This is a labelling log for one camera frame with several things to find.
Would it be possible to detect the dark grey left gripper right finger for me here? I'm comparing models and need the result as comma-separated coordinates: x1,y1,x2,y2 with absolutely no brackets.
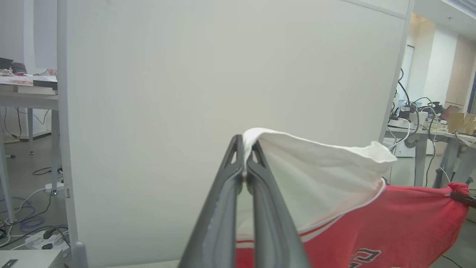
245,141,311,268

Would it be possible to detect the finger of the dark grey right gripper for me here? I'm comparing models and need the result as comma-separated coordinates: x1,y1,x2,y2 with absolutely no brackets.
451,192,476,209

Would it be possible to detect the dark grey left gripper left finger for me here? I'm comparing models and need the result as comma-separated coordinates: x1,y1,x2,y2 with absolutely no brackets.
178,135,244,268

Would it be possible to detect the red and white jersey garment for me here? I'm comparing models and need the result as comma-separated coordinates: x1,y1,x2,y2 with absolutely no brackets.
235,128,470,268

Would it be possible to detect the grey cluttered desk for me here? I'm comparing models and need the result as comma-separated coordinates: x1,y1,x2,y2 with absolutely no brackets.
386,125,476,189

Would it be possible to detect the brown cardboard box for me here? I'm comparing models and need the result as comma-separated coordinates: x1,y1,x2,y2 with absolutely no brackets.
448,112,476,135

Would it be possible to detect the white partition panel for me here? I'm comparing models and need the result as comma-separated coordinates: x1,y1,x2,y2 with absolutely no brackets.
58,0,414,268

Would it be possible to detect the white power strip with plugs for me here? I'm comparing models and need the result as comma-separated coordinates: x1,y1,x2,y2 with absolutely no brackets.
25,229,70,250

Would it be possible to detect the grey metal box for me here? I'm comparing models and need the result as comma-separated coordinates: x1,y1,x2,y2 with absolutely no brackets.
0,249,65,268

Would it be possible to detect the grey table with thin legs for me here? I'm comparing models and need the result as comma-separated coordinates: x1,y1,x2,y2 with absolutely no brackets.
0,90,61,224

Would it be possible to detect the white cable on desk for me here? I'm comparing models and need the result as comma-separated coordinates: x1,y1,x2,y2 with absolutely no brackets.
387,119,412,151

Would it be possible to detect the black looped floor cable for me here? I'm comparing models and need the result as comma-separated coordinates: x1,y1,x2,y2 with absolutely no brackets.
32,167,62,176

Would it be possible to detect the blue floor cable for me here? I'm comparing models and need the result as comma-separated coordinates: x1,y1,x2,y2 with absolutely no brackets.
18,215,46,232

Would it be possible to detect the white floor cable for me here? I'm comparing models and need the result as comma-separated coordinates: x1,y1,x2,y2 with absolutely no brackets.
0,187,47,248

